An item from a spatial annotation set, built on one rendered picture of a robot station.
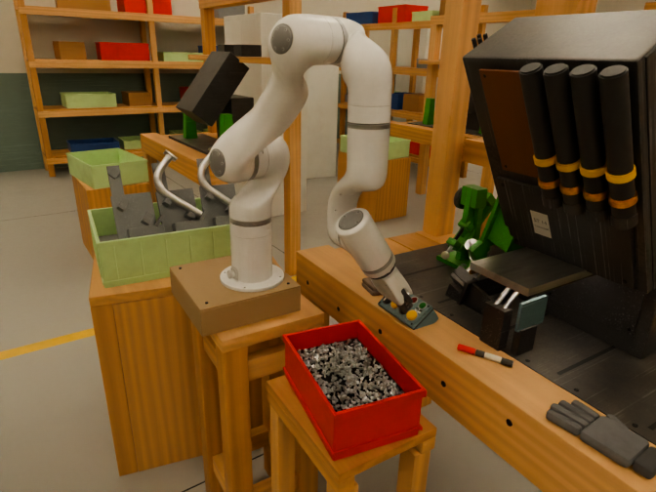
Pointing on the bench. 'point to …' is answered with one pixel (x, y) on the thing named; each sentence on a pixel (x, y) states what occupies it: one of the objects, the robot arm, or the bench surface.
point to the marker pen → (485, 354)
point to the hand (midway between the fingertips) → (404, 304)
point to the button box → (416, 311)
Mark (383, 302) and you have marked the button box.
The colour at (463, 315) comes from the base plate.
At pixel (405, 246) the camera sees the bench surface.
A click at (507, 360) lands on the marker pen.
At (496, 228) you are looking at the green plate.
